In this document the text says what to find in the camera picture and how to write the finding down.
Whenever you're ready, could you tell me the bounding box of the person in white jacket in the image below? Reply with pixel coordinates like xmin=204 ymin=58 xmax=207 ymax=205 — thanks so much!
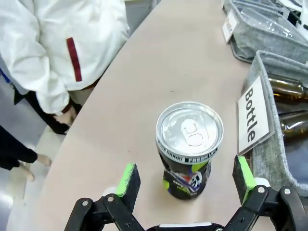
xmin=0 ymin=0 xmax=132 ymax=135

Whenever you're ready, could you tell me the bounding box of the person in black trousers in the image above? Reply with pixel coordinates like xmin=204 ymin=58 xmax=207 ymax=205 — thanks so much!
xmin=0 ymin=124 xmax=53 ymax=182

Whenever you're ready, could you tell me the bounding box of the black green drink can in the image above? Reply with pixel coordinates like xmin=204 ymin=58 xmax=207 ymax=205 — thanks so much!
xmin=155 ymin=102 xmax=224 ymax=201

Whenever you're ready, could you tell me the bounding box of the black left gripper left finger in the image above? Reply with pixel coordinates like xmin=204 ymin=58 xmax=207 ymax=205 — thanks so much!
xmin=64 ymin=163 xmax=146 ymax=231

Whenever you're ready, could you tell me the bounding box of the person's right hand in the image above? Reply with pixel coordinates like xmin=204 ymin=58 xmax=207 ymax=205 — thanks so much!
xmin=53 ymin=105 xmax=78 ymax=128

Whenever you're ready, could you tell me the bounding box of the white Bottle label card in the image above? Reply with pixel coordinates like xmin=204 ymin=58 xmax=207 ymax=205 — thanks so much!
xmin=237 ymin=76 xmax=275 ymax=156

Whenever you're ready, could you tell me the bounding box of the grey fabric plastic basket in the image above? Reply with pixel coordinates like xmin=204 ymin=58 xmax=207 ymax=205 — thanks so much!
xmin=230 ymin=0 xmax=308 ymax=64

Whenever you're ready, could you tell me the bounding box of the grey fabric bottle basket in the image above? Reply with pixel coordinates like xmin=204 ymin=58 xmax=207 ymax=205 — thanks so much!
xmin=242 ymin=50 xmax=308 ymax=193

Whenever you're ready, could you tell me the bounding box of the white Plastic label card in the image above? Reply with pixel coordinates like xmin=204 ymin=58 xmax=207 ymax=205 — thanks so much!
xmin=221 ymin=9 xmax=239 ymax=44

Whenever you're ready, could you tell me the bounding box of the clear plastic waste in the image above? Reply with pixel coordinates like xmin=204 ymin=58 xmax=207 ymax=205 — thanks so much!
xmin=240 ymin=8 xmax=308 ymax=45

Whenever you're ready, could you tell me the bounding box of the brown glass bottle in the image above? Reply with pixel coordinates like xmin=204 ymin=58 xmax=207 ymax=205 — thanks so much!
xmin=267 ymin=77 xmax=308 ymax=104
xmin=279 ymin=110 xmax=308 ymax=145

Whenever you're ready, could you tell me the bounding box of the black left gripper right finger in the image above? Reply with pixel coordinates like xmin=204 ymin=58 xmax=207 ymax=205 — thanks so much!
xmin=222 ymin=155 xmax=308 ymax=231

